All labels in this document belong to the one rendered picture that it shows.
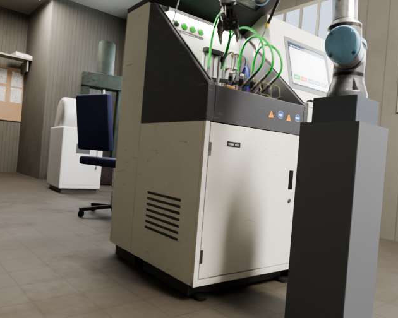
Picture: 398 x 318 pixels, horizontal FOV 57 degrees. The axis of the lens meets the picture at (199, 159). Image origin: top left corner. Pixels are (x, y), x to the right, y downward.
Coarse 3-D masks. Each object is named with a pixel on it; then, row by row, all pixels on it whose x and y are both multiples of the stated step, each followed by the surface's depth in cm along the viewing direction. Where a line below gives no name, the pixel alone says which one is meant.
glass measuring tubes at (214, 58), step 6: (204, 48) 218; (204, 54) 219; (216, 54) 222; (222, 54) 225; (204, 60) 220; (210, 60) 221; (216, 60) 223; (204, 66) 220; (210, 66) 220; (216, 66) 223; (210, 72) 221; (216, 72) 223
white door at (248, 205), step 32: (224, 128) 162; (224, 160) 163; (256, 160) 176; (288, 160) 190; (224, 192) 164; (256, 192) 177; (288, 192) 192; (224, 224) 165; (256, 224) 178; (288, 224) 193; (224, 256) 166; (256, 256) 180; (288, 256) 195
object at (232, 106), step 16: (224, 96) 161; (240, 96) 167; (256, 96) 174; (224, 112) 162; (240, 112) 168; (256, 112) 174; (288, 112) 188; (256, 128) 175; (272, 128) 182; (288, 128) 189
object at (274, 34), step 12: (264, 24) 228; (276, 24) 230; (288, 24) 239; (264, 36) 228; (276, 36) 228; (288, 36) 236; (300, 36) 245; (312, 36) 255; (324, 48) 262; (276, 60) 223; (288, 84) 226; (300, 96) 232; (312, 96) 240; (312, 108) 201
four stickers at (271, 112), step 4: (268, 112) 179; (272, 112) 181; (280, 112) 185; (268, 116) 179; (272, 116) 181; (280, 116) 185; (288, 116) 188; (296, 116) 192; (288, 120) 189; (296, 120) 193
